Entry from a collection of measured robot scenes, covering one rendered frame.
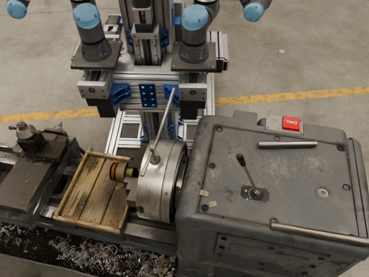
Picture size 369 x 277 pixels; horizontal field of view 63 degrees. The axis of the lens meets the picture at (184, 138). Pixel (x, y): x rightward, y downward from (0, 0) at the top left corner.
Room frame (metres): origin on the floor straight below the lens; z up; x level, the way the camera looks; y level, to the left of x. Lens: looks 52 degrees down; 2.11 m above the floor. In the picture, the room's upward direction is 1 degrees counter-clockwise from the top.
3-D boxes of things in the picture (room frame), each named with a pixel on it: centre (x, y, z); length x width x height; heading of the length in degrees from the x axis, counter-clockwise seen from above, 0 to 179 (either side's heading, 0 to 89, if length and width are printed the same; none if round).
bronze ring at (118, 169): (0.64, 0.24, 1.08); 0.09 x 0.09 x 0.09; 79
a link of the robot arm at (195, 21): (1.28, -0.06, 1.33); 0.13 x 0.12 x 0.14; 155
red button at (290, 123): (0.72, -0.39, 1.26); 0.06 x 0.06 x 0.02; 77
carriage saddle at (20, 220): (0.76, 0.74, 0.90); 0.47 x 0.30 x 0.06; 167
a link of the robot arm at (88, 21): (1.31, 0.44, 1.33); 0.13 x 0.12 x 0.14; 18
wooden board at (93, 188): (0.67, 0.38, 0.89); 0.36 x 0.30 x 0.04; 167
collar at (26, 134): (0.82, 0.67, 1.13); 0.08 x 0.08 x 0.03
